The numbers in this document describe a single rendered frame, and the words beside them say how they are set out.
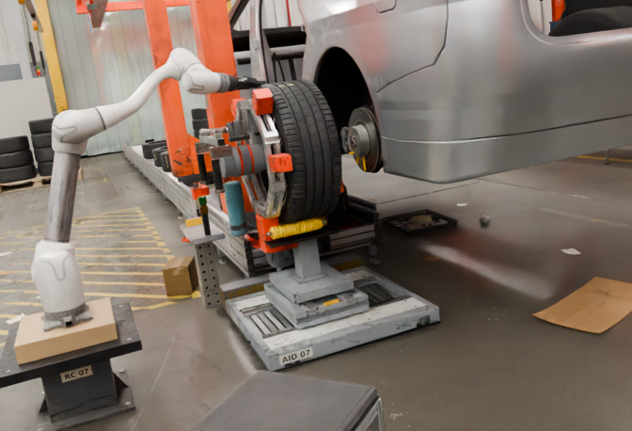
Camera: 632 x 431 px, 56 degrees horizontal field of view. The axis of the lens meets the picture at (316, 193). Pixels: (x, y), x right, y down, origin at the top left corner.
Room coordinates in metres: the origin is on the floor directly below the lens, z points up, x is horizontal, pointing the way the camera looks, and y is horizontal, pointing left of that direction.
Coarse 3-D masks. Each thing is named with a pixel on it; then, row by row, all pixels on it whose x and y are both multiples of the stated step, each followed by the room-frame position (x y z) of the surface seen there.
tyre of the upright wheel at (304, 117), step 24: (288, 96) 2.65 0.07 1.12; (312, 96) 2.68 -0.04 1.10; (288, 120) 2.55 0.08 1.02; (312, 120) 2.58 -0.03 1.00; (288, 144) 2.52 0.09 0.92; (312, 144) 2.54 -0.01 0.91; (336, 144) 2.58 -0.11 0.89; (312, 168) 2.54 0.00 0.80; (336, 168) 2.58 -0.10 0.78; (264, 192) 2.97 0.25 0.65; (288, 192) 2.60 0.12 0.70; (312, 192) 2.58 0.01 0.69; (336, 192) 2.62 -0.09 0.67; (288, 216) 2.65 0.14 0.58; (312, 216) 2.72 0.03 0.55
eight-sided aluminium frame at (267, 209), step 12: (240, 108) 2.85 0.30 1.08; (252, 108) 2.65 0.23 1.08; (264, 120) 2.65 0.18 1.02; (264, 132) 2.55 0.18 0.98; (276, 132) 2.56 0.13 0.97; (240, 144) 3.00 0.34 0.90; (264, 144) 2.54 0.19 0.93; (276, 144) 2.55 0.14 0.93; (252, 180) 3.00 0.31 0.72; (276, 180) 2.55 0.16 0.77; (252, 192) 2.92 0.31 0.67; (276, 192) 2.55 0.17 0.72; (252, 204) 2.88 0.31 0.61; (264, 204) 2.84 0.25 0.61; (276, 204) 2.65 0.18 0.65; (264, 216) 2.70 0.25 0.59
